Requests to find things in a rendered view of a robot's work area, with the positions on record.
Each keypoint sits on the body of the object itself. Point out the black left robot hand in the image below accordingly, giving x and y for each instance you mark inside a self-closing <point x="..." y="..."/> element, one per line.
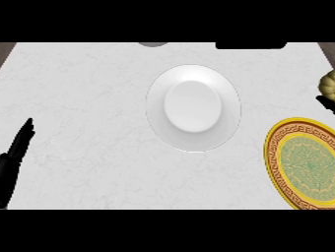
<point x="3" y="170"/>

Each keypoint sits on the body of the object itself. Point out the yellow green patterned plate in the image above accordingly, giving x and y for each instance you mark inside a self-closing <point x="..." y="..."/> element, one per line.
<point x="311" y="165"/>

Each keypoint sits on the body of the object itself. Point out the white oval plate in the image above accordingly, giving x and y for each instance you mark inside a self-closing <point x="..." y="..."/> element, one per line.
<point x="193" y="108"/>

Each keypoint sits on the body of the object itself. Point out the black appliance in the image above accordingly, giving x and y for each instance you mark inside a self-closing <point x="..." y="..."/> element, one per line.
<point x="250" y="45"/>

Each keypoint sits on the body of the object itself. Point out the grey round object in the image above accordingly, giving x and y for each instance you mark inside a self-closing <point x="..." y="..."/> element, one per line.
<point x="151" y="44"/>

